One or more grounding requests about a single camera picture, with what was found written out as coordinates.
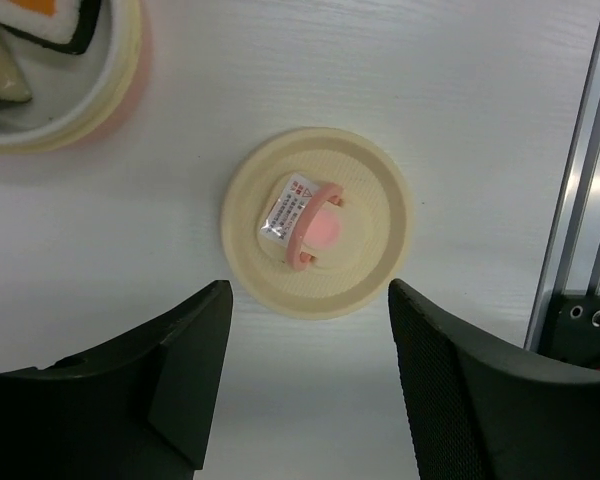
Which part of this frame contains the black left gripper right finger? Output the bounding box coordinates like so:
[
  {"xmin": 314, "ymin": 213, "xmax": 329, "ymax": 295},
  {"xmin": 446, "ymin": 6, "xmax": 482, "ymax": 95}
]
[{"xmin": 388, "ymin": 279, "xmax": 600, "ymax": 479}]

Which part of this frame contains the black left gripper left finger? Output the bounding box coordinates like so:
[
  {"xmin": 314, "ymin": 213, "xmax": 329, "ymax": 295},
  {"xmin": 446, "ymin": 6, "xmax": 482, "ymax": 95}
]
[{"xmin": 0, "ymin": 280, "xmax": 233, "ymax": 479}]

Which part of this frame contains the cream lid with pink ring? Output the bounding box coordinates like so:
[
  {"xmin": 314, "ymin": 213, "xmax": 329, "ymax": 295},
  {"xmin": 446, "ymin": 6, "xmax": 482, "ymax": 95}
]
[{"xmin": 220, "ymin": 128, "xmax": 413, "ymax": 320}]

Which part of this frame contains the pink lunch box bowl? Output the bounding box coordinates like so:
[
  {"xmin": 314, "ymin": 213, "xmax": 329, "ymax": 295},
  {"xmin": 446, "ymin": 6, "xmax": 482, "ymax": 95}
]
[{"xmin": 0, "ymin": 1, "xmax": 152, "ymax": 154}]

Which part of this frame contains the sushi roll orange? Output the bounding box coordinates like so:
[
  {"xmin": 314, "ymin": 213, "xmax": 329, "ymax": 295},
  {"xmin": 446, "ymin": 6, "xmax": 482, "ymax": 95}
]
[{"xmin": 0, "ymin": 0, "xmax": 102, "ymax": 55}]

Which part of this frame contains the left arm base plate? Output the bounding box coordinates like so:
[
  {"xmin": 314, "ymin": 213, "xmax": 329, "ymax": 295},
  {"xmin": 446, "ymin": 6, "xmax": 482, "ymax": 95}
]
[{"xmin": 537, "ymin": 295, "xmax": 600, "ymax": 371}]

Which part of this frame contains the aluminium mounting rail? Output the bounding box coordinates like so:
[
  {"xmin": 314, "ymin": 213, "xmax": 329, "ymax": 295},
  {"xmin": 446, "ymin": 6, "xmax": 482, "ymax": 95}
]
[{"xmin": 524, "ymin": 25, "xmax": 600, "ymax": 350}]

